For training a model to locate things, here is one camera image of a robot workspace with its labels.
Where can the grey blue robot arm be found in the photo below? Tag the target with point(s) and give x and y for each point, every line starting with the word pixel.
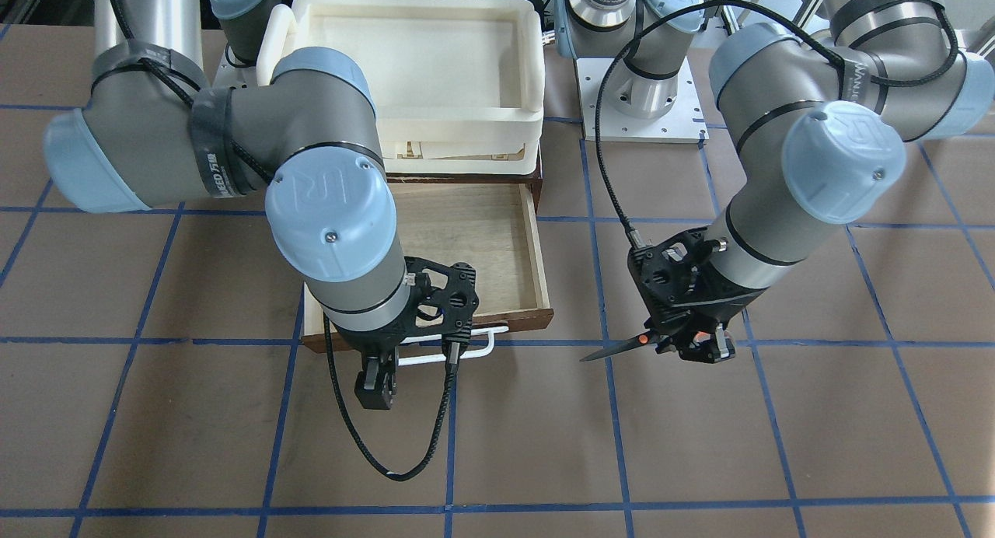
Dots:
pixel 821 132

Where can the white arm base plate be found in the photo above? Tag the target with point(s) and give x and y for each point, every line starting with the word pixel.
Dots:
pixel 639 109

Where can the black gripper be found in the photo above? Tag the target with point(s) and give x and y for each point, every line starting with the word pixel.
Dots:
pixel 727 309

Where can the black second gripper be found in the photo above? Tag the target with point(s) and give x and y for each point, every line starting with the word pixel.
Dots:
pixel 365 342

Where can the white plastic cabinet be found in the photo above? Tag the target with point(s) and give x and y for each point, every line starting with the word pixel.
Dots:
pixel 457 85

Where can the orange handled scissors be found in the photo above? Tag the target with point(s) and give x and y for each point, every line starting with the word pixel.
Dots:
pixel 704 351

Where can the grey blue second robot arm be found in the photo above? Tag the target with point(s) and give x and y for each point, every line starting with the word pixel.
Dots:
pixel 156 132

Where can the brown wooden drawer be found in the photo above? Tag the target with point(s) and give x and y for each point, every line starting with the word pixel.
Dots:
pixel 488 221

